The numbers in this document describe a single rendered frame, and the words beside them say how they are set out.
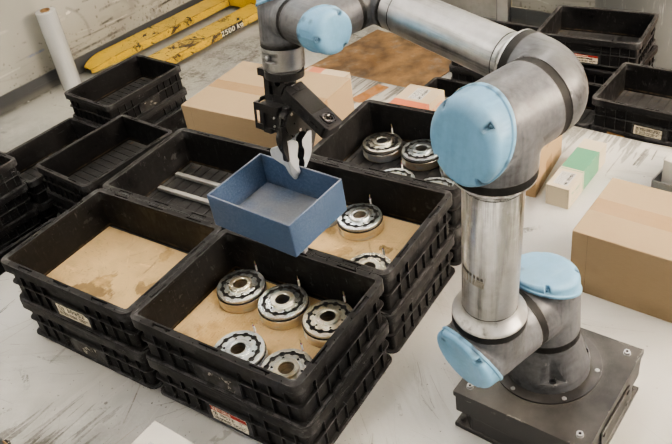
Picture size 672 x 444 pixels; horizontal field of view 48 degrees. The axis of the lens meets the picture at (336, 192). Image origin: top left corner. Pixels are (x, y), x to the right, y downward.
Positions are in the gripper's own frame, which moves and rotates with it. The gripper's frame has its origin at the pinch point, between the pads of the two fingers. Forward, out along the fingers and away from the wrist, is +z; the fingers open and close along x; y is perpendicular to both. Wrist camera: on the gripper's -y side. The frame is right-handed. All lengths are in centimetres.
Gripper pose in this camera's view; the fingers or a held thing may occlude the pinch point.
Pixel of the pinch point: (300, 172)
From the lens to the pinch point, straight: 141.7
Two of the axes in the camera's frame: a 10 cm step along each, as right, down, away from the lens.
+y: -7.6, -2.8, 5.8
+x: -6.5, 3.9, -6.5
